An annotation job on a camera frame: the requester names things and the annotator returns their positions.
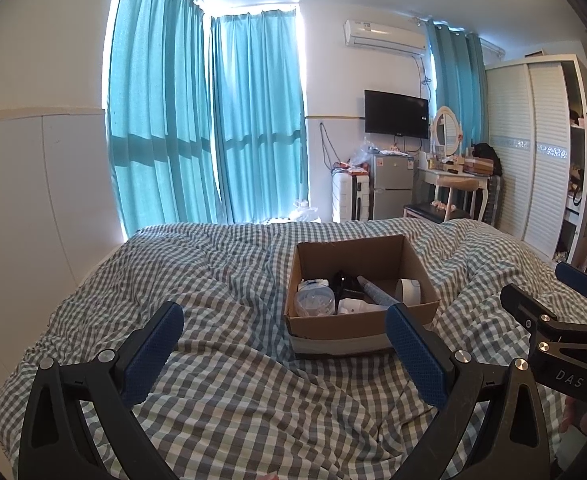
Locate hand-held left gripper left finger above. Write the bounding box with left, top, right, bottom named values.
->
left=17, top=301, right=185, bottom=480

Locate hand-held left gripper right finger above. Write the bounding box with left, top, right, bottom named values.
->
left=384, top=302, right=554, bottom=480

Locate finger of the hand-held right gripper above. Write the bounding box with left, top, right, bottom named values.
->
left=555, top=261, right=587, bottom=321
left=500, top=283, right=563, bottom=335

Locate cardboard box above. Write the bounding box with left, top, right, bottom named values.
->
left=283, top=234, right=441, bottom=358

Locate glue stick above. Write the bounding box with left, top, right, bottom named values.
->
left=356, top=276, right=397, bottom=308

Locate black strap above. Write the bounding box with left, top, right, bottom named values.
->
left=332, top=270, right=367, bottom=306

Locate white tape roll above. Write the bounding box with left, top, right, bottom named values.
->
left=395, top=277, right=423, bottom=306

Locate grey checked blanket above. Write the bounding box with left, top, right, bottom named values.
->
left=0, top=217, right=587, bottom=480

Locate dark suitcase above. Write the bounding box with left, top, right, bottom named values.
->
left=488, top=175, right=505, bottom=231

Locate clear plastic container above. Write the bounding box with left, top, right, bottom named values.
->
left=295, top=287, right=335, bottom=318

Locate dark padded bench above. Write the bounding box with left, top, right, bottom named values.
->
left=404, top=201, right=469, bottom=223

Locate white wardrobe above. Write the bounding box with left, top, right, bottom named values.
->
left=484, top=55, right=587, bottom=261

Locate white dressing table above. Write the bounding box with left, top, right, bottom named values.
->
left=413, top=165, right=489, bottom=223

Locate black bag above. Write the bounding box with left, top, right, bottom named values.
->
left=472, top=143, right=503, bottom=177

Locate silver small fridge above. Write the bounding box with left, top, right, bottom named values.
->
left=371, top=152, right=415, bottom=221

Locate white suitcase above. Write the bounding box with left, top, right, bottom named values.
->
left=331, top=172, right=357, bottom=223

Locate white plastic bag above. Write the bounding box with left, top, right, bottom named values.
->
left=293, top=199, right=321, bottom=222

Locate white oval mirror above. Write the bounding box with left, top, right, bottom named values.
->
left=431, top=106, right=461, bottom=158

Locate clear plastic bag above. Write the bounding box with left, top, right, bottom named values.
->
left=348, top=137, right=374, bottom=168

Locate black television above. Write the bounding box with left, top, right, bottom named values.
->
left=364, top=89, right=430, bottom=140

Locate teal curtain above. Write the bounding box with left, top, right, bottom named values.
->
left=423, top=19, right=489, bottom=161
left=209, top=7, right=310, bottom=225
left=106, top=0, right=219, bottom=238

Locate white air conditioner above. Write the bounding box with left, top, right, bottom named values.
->
left=343, top=19, right=428, bottom=56

